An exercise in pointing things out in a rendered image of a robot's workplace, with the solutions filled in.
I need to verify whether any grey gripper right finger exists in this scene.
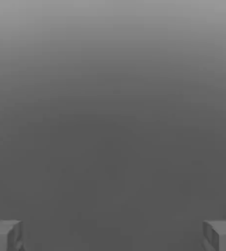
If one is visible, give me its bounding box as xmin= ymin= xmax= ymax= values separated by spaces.
xmin=202 ymin=220 xmax=226 ymax=251

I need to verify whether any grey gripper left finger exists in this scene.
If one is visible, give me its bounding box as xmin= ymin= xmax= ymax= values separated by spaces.
xmin=0 ymin=220 xmax=25 ymax=251

